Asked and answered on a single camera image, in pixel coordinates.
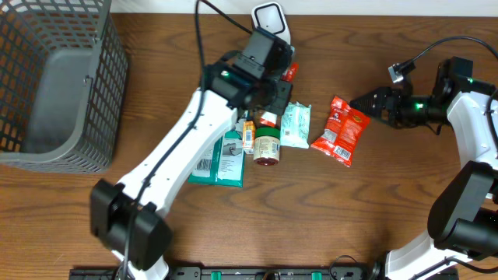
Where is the narrow red stick packet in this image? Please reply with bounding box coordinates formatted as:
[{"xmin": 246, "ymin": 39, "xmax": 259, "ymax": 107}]
[{"xmin": 260, "ymin": 63, "xmax": 299, "ymax": 128}]

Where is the light teal wipes pack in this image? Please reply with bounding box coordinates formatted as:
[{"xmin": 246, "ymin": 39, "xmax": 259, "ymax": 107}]
[{"xmin": 280, "ymin": 102, "xmax": 311, "ymax": 149}]

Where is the red snack packet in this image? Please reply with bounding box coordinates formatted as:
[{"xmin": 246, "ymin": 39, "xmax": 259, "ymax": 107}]
[{"xmin": 310, "ymin": 96, "xmax": 370, "ymax": 167}]

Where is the small orange white carton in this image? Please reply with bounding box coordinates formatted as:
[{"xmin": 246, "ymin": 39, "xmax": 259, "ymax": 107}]
[{"xmin": 242, "ymin": 121, "xmax": 256, "ymax": 155}]

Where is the green lid jar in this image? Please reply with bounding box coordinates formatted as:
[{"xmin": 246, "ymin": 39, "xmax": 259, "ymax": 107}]
[{"xmin": 254, "ymin": 127, "xmax": 280, "ymax": 166}]

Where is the green white packet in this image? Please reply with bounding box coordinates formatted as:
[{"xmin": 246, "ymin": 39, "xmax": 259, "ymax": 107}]
[{"xmin": 188, "ymin": 118, "xmax": 245, "ymax": 187}]

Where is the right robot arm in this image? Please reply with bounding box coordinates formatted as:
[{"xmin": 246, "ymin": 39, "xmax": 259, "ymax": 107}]
[{"xmin": 350, "ymin": 57, "xmax": 497, "ymax": 279}]

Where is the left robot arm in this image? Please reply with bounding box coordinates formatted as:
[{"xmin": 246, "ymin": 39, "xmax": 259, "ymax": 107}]
[{"xmin": 90, "ymin": 26, "xmax": 295, "ymax": 279}]

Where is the white barcode scanner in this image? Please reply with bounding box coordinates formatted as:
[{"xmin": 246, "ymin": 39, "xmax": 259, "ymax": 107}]
[{"xmin": 251, "ymin": 2, "xmax": 291, "ymax": 44}]

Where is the grey plastic mesh basket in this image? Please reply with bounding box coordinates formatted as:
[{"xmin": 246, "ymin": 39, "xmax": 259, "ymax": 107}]
[{"xmin": 1, "ymin": 0, "xmax": 129, "ymax": 174}]

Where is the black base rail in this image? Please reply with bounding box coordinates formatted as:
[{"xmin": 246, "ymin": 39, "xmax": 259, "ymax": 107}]
[{"xmin": 68, "ymin": 265, "xmax": 459, "ymax": 280}]

